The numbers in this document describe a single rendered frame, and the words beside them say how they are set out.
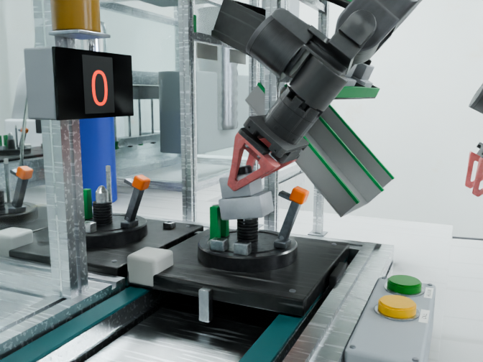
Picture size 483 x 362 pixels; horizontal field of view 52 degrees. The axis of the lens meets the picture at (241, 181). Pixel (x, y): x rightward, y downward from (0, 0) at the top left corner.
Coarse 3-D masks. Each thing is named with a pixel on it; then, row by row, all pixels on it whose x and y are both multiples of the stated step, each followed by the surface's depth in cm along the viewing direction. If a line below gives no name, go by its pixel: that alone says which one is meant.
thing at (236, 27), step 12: (228, 0) 91; (228, 12) 91; (240, 12) 90; (252, 12) 88; (264, 12) 101; (216, 24) 93; (228, 24) 92; (240, 24) 90; (252, 24) 89; (216, 36) 94; (228, 36) 92; (240, 36) 91; (240, 48) 91; (360, 84) 92; (336, 96) 83; (348, 96) 87; (360, 96) 91
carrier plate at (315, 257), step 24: (192, 240) 78; (312, 240) 78; (192, 264) 67; (312, 264) 67; (336, 264) 69; (168, 288) 62; (192, 288) 61; (216, 288) 59; (240, 288) 58; (264, 288) 58; (288, 288) 58; (312, 288) 58; (288, 312) 56
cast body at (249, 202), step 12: (240, 168) 67; (228, 192) 68; (240, 192) 67; (252, 192) 67; (264, 192) 68; (216, 204) 71; (228, 204) 68; (240, 204) 67; (252, 204) 66; (264, 204) 67; (228, 216) 68; (240, 216) 68; (252, 216) 67
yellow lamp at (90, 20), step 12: (60, 0) 50; (72, 0) 50; (84, 0) 51; (96, 0) 52; (60, 12) 51; (72, 12) 51; (84, 12) 51; (96, 12) 52; (60, 24) 51; (72, 24) 51; (84, 24) 51; (96, 24) 52
